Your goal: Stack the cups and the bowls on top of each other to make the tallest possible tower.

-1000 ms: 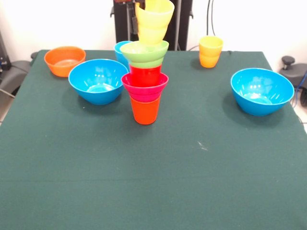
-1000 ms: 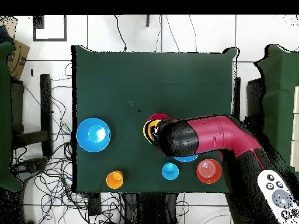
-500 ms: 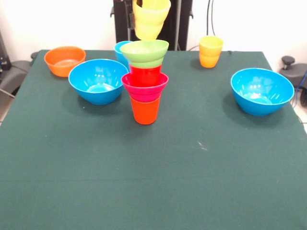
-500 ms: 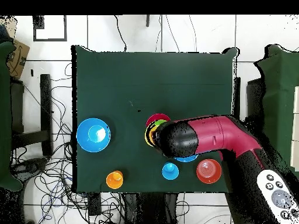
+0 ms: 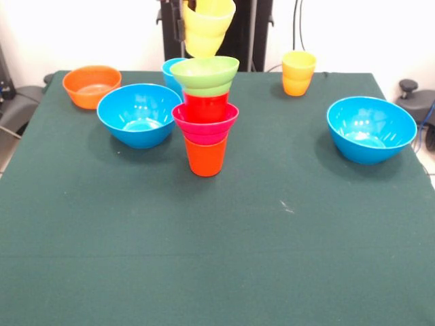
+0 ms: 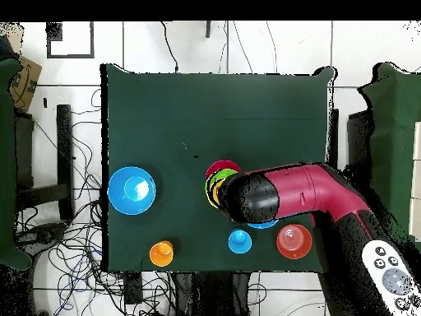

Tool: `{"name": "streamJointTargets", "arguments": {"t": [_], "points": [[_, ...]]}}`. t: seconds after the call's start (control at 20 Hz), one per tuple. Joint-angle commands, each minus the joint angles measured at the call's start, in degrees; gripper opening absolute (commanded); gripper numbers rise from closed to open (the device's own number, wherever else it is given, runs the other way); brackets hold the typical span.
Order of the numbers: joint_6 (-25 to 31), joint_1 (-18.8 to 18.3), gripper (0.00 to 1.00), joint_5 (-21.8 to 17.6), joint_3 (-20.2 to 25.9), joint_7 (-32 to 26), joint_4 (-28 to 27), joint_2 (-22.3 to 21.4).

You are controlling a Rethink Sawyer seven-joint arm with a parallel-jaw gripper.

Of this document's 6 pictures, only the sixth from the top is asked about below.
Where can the blue cup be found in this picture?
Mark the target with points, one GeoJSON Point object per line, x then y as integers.
{"type": "Point", "coordinates": [239, 242]}

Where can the black power strip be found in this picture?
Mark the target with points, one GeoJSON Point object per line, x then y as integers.
{"type": "Point", "coordinates": [133, 288]}

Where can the black square floor frame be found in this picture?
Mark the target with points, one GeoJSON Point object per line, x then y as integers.
{"type": "Point", "coordinates": [70, 56]}

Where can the dark green tablecloth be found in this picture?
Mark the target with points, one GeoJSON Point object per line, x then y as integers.
{"type": "Point", "coordinates": [213, 115]}

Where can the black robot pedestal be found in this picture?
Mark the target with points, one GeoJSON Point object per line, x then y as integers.
{"type": "Point", "coordinates": [210, 296]}

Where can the orange bowl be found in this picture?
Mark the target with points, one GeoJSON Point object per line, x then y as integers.
{"type": "Point", "coordinates": [294, 242]}

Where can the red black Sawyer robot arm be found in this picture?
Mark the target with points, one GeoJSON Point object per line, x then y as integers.
{"type": "Point", "coordinates": [302, 194]}

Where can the black metal stand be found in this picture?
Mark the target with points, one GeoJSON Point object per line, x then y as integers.
{"type": "Point", "coordinates": [64, 148]}
{"type": "Point", "coordinates": [358, 144]}

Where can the green cloth side table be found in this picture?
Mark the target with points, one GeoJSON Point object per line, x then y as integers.
{"type": "Point", "coordinates": [6, 164]}
{"type": "Point", "coordinates": [391, 131]}

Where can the large blue bowl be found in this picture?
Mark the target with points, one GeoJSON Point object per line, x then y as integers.
{"type": "Point", "coordinates": [118, 196]}
{"type": "Point", "coordinates": [263, 225]}

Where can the green bowl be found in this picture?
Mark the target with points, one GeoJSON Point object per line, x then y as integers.
{"type": "Point", "coordinates": [217, 177]}

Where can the cardboard box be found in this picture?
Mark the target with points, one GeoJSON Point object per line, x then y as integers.
{"type": "Point", "coordinates": [26, 82]}

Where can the short dark bar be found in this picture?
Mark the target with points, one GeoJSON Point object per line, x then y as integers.
{"type": "Point", "coordinates": [208, 29]}

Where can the grey pedestal foot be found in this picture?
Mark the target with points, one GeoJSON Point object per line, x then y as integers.
{"type": "Point", "coordinates": [42, 234]}

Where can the pink bowl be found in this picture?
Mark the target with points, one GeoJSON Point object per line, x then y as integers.
{"type": "Point", "coordinates": [208, 172]}

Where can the white box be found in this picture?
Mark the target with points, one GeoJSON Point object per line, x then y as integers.
{"type": "Point", "coordinates": [417, 184]}

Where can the yellow cup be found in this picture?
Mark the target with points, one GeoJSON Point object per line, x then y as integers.
{"type": "Point", "coordinates": [215, 194]}

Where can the light orange cup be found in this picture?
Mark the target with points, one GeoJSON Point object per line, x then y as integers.
{"type": "Point", "coordinates": [161, 254]}

